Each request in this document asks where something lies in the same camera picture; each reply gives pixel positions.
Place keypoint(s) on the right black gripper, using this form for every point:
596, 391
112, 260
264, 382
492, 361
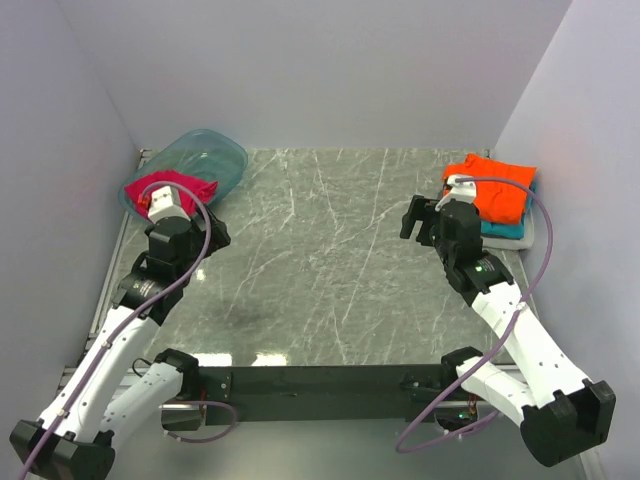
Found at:
420, 209

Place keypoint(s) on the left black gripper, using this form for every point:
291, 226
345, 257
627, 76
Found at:
218, 236

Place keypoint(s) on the magenta t-shirt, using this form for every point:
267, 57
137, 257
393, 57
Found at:
192, 191

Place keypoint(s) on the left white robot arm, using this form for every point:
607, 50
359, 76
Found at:
78, 435

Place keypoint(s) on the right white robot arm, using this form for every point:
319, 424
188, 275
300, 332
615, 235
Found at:
559, 411

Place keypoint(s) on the teal plastic bin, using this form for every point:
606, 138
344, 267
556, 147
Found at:
208, 163

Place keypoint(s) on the orange folded t-shirt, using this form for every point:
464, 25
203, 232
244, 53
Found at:
477, 166

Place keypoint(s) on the teal folded t-shirt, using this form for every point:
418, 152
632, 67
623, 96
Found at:
505, 229

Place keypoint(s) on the white folded t-shirt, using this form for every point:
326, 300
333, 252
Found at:
526, 242

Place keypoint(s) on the black base beam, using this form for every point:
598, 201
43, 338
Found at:
318, 393

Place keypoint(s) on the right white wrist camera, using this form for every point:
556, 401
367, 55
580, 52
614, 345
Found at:
457, 187

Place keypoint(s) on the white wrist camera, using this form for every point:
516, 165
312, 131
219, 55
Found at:
162, 203
457, 187

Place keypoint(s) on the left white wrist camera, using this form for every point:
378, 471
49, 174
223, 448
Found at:
162, 203

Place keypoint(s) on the aluminium rail frame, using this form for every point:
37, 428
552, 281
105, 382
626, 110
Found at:
103, 304

